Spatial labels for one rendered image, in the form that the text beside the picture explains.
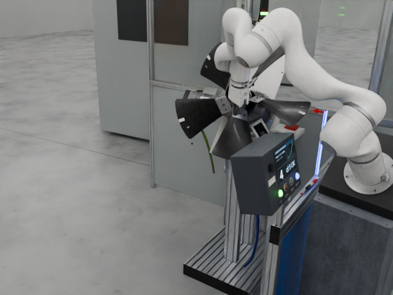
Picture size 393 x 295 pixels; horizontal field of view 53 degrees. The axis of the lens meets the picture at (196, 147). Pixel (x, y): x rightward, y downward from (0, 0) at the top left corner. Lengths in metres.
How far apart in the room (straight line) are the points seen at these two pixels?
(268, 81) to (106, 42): 2.74
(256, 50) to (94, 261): 1.96
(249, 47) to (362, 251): 0.87
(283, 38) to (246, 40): 0.12
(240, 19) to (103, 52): 3.52
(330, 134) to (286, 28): 0.36
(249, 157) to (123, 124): 3.73
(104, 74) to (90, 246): 2.43
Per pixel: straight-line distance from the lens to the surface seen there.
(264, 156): 1.15
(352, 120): 1.30
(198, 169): 3.26
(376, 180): 1.61
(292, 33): 1.31
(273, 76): 2.34
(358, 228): 1.61
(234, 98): 1.83
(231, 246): 2.57
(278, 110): 1.93
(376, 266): 1.65
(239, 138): 1.96
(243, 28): 1.34
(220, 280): 2.50
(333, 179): 1.68
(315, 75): 1.29
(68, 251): 2.94
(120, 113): 4.79
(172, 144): 3.34
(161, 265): 2.72
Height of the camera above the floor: 1.69
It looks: 22 degrees down
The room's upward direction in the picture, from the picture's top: 1 degrees clockwise
